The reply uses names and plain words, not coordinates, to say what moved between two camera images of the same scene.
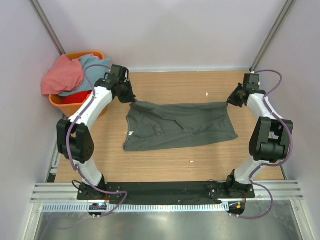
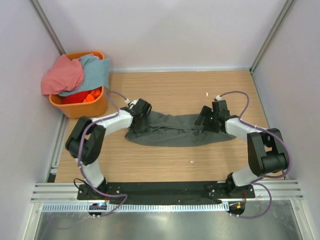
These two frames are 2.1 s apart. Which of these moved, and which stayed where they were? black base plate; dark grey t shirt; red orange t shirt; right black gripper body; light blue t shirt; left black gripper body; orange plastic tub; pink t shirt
Moved: dark grey t shirt; right black gripper body; left black gripper body
Stayed: pink t shirt; orange plastic tub; red orange t shirt; light blue t shirt; black base plate
